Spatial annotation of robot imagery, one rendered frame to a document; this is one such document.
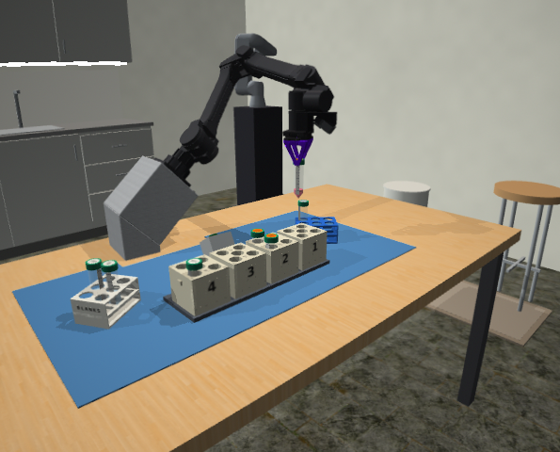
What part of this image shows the white tube rack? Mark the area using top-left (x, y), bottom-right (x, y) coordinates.
top-left (70, 275), bottom-right (141, 329)

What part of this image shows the blue bench mat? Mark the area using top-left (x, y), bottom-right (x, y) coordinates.
top-left (12, 222), bottom-right (416, 409)

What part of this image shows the beige block with round holes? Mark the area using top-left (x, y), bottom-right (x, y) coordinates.
top-left (168, 254), bottom-right (231, 316)

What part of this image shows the beige bucket adapter with round holes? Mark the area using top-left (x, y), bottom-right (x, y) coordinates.
top-left (246, 234), bottom-right (299, 283)
top-left (209, 243), bottom-right (266, 299)
top-left (277, 223), bottom-right (328, 270)

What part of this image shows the blue tube rack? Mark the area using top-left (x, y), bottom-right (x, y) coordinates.
top-left (296, 217), bottom-right (338, 244)

